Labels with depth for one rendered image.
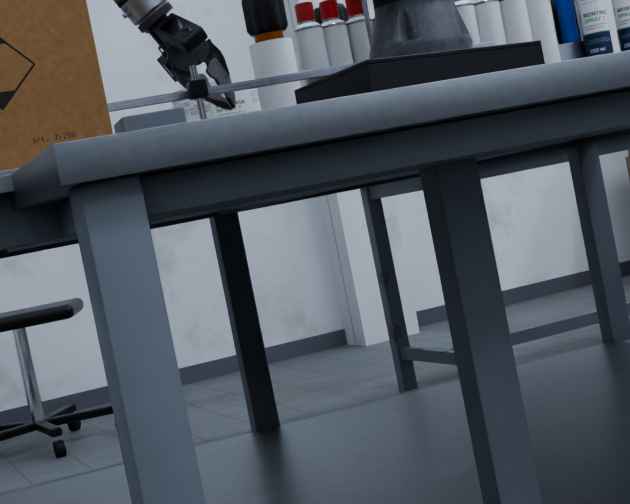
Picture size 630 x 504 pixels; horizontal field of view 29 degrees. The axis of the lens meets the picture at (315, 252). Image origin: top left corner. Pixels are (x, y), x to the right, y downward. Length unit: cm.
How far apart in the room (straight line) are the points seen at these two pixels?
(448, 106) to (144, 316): 38
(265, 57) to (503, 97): 117
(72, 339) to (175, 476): 463
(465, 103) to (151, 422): 46
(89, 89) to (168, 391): 62
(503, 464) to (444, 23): 61
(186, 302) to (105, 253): 477
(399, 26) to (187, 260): 428
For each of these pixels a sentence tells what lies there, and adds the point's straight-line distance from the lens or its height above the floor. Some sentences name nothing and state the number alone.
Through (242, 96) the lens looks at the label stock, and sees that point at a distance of 258.
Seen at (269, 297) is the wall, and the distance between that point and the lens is 604.
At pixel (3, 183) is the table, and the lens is 142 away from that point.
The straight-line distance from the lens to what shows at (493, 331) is 159.
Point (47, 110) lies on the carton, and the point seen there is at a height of 92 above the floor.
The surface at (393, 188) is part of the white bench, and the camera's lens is 389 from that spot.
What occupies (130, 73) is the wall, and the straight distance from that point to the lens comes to 595.
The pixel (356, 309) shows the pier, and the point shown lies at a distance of 597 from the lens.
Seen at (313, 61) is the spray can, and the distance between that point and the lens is 215.
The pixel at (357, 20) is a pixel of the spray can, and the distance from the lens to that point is 221.
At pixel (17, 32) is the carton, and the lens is 167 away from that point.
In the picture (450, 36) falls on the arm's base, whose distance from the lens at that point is 172.
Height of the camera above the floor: 73
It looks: 2 degrees down
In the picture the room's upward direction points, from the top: 11 degrees counter-clockwise
